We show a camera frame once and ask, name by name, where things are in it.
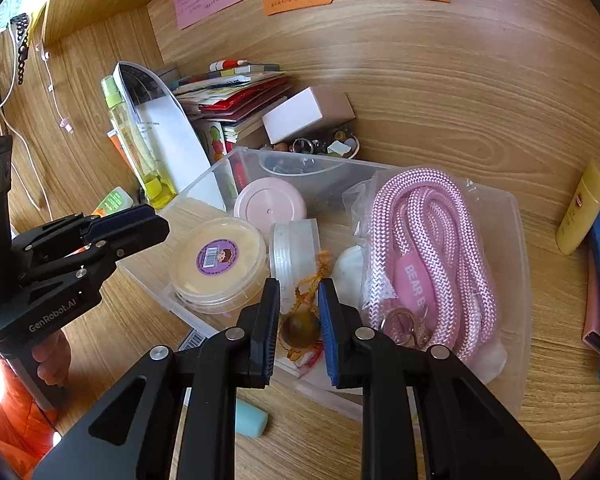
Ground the pink round case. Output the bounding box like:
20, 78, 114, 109
234, 177, 306, 236

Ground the white charging cable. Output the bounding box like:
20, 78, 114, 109
0, 29, 77, 221

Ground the blue card pack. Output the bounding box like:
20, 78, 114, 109
178, 327, 216, 352

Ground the green orange lotion tube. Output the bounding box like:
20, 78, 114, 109
93, 186, 134, 217

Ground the pink flat case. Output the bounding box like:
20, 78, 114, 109
582, 249, 600, 356

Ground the glass bowl with trinkets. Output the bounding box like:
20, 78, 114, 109
260, 127, 360, 177

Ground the yellow round lidded container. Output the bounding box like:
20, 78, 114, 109
169, 217, 268, 316

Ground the clear round plastic jar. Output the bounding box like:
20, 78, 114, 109
268, 219, 321, 314

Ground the orange sunscreen tube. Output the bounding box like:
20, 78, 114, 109
107, 129, 131, 167

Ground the teal and white tube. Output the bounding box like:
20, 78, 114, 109
235, 399, 268, 438

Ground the person hand holding gripper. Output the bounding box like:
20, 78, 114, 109
31, 330, 71, 387

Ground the clear plastic storage bin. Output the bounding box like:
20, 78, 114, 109
120, 148, 532, 415

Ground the stack of books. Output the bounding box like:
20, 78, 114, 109
173, 64, 294, 162

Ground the yellow green spray bottle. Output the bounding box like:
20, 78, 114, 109
102, 76, 176, 209

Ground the white small box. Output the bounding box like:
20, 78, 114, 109
262, 86, 355, 144

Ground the yellow gourd charm with tassel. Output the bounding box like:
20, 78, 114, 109
278, 249, 332, 375

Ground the pink rope in bag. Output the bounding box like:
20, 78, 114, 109
342, 167, 502, 363

